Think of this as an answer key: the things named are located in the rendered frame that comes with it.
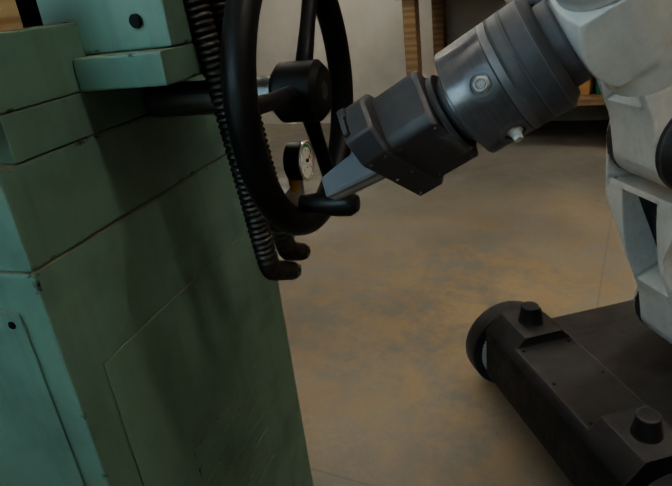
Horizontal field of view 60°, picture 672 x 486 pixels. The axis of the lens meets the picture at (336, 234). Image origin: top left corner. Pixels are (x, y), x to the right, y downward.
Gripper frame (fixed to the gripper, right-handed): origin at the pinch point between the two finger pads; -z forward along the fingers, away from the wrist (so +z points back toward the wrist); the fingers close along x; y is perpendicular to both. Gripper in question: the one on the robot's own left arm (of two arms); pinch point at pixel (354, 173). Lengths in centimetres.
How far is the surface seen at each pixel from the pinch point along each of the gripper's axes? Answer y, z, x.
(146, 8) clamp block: 17.0, -7.6, -13.6
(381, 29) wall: 242, -77, 242
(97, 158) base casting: 10.2, -20.7, -10.6
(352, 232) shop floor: 71, -84, 143
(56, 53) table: 15.9, -15.7, -17.2
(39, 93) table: 12.0, -17.1, -18.0
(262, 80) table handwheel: 14.5, -6.3, -1.2
